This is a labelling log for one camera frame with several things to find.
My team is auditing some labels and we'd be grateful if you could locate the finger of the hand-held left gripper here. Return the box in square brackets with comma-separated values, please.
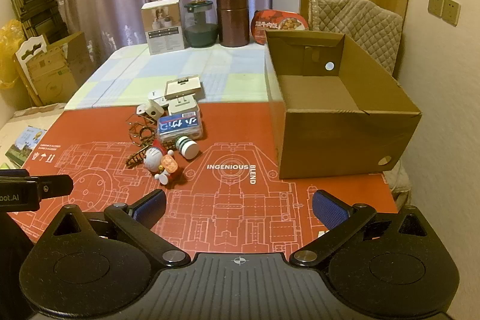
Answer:
[27, 175, 74, 199]
[0, 168, 31, 179]

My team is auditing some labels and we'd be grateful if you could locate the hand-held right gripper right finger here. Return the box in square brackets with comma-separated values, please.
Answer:
[289, 190, 447, 267]

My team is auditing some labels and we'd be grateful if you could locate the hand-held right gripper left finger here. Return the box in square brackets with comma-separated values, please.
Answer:
[34, 189, 191, 268]

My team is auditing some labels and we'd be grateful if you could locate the blue cat toy figure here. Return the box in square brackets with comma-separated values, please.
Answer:
[143, 140, 185, 188]

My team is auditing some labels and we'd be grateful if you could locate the brown wooden comb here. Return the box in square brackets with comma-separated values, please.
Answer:
[125, 145, 151, 168]

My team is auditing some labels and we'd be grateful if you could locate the white green small bottle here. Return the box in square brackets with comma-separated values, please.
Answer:
[175, 135, 200, 160]

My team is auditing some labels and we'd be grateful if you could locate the brown cardboard box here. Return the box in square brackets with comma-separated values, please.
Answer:
[264, 29, 422, 180]

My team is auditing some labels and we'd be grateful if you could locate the clear blue plastic box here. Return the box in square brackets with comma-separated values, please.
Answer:
[157, 110, 205, 141]

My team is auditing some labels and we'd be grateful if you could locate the white angled bracket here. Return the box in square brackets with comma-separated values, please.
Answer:
[136, 99, 166, 121]

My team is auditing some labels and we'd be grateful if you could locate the booklet on floor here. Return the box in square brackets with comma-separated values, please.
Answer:
[5, 125, 48, 168]

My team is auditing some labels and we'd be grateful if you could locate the red printed mat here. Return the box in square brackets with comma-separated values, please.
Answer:
[5, 100, 400, 255]

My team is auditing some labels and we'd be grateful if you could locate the printed cardboard carton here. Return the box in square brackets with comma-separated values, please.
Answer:
[17, 44, 74, 107]

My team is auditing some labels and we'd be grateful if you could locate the yellow plastic bag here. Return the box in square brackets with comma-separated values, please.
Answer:
[0, 19, 25, 89]

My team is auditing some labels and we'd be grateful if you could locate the white carved wooden panel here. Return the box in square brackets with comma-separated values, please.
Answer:
[15, 35, 49, 63]

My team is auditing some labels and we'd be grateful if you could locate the brown cardboard carton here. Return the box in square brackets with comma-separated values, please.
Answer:
[47, 31, 95, 96]

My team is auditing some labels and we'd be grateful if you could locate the checkered tablecloth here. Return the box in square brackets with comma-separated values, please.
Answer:
[64, 42, 280, 111]

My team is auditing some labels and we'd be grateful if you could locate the black step ladder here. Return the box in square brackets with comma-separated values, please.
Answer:
[9, 0, 70, 40]

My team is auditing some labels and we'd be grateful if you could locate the white product box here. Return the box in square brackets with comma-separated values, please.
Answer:
[141, 0, 185, 55]

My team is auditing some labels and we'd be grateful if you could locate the green glass jar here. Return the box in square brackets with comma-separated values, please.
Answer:
[183, 0, 219, 49]

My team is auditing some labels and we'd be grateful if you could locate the quilted beige chair cover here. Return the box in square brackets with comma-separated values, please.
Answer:
[309, 0, 404, 78]

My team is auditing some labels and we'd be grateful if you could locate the red instant meal bowl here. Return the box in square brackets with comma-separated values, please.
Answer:
[250, 9, 312, 45]

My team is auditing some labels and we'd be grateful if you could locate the brown metal canister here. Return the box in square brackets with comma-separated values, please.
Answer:
[215, 0, 250, 47]

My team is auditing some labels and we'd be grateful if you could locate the beige wall socket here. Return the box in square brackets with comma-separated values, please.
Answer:
[442, 0, 461, 25]
[427, 0, 445, 19]

